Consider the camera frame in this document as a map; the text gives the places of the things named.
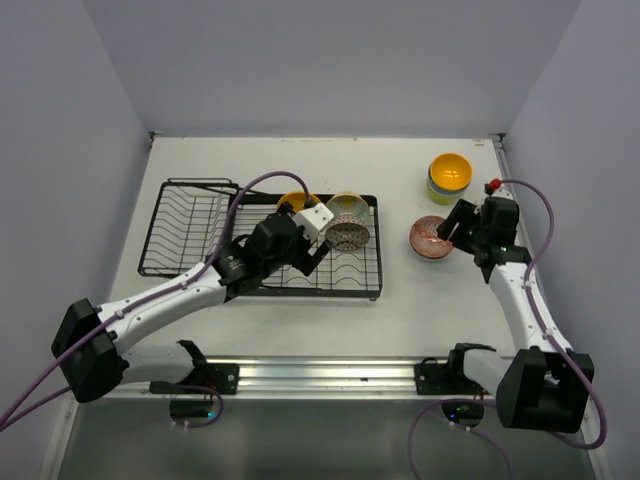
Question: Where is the yellow ribbed bowl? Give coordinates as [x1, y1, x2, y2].
[276, 191, 321, 212]

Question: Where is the lime green bowl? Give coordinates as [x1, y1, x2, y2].
[427, 179, 466, 205]

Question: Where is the brown diamond patterned bowl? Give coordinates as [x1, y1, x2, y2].
[325, 213, 371, 252]

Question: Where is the blue glossy bowl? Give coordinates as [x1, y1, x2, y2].
[428, 168, 472, 197]

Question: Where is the smooth yellow bowl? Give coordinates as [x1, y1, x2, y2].
[429, 153, 473, 192]

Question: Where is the pale teal textured bowl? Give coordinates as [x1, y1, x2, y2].
[414, 249, 451, 262]

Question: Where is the blue zigzag patterned bowl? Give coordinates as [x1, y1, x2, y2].
[409, 215, 453, 251]

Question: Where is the yellow teal patterned bowl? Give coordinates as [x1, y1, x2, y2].
[326, 192, 369, 222]

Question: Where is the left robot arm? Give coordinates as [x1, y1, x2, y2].
[51, 203, 334, 403]

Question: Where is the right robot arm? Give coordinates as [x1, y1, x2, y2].
[437, 196, 595, 433]

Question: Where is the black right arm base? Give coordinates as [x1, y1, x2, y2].
[413, 343, 509, 430]

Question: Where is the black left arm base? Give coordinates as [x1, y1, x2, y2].
[149, 340, 239, 430]

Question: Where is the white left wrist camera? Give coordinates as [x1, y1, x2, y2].
[293, 203, 334, 243]

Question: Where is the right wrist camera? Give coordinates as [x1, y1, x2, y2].
[484, 178, 513, 200]

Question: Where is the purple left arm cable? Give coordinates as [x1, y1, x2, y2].
[0, 170, 316, 431]

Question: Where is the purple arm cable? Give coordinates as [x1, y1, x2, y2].
[407, 178, 609, 480]
[0, 170, 316, 431]

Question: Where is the black wire dish rack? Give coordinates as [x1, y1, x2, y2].
[138, 178, 383, 301]

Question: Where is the aluminium mounting rail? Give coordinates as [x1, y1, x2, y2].
[99, 355, 506, 401]

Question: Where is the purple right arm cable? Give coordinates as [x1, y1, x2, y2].
[407, 178, 609, 480]

